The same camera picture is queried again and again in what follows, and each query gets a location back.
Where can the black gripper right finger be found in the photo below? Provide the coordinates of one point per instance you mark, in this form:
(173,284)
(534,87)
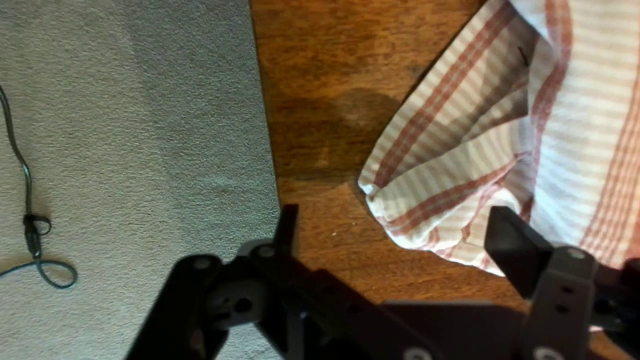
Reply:
(561,293)

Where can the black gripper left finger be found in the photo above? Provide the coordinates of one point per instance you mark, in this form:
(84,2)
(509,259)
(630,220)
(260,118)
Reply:
(193,313)

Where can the red white striped towel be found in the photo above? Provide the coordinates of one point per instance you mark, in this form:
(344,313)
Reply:
(573,132)

